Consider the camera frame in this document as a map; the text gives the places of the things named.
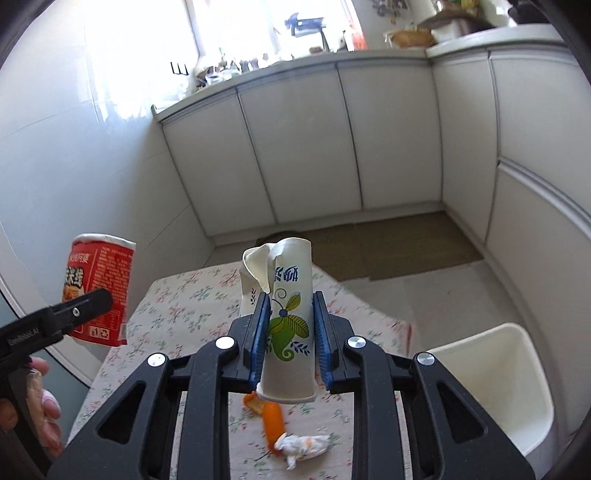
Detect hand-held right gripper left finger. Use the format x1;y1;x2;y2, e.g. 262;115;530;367
46;291;273;480

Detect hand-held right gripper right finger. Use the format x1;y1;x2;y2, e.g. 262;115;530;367
311;290;536;480

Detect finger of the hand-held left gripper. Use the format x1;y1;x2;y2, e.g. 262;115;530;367
46;288;114;334

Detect red snack cup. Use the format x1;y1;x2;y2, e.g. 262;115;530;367
61;234;137;347

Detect leaf print paper cup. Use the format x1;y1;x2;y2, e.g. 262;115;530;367
239;237;320;405

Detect white plastic bin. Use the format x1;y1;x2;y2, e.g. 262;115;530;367
422;322;555;457

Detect person's left hand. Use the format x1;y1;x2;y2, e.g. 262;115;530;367
25;356;65;457

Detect floral tablecloth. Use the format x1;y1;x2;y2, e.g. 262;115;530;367
65;263;416;480

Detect brown floor mat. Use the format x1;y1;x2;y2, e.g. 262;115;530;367
255;223;371;282
355;211;484;281

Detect orange carrot piece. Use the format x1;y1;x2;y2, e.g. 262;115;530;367
262;401;285;456

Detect crumpled white wrapper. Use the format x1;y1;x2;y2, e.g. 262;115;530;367
274;432;332;471

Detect white door base cabinet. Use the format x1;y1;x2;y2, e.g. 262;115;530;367
154;46;444;239

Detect white drawer base cabinet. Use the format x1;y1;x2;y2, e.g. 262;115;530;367
427;23;591;416

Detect cluster of small jars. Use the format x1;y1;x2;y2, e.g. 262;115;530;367
193;46;279;87

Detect wicker basket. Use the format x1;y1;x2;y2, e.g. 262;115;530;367
385;28;437;49

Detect dark blue utensil rack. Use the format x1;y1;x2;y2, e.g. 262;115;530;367
284;13;325;38

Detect metal tray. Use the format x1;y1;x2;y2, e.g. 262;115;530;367
431;17;491;45

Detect water heater pipes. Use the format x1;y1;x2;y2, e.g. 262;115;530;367
372;0;410;17

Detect brown cutting board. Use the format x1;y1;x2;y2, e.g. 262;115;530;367
418;11;490;29

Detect food bags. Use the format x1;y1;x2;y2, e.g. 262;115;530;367
436;0;482;13

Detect white frame window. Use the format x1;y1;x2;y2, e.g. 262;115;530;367
189;0;366;62

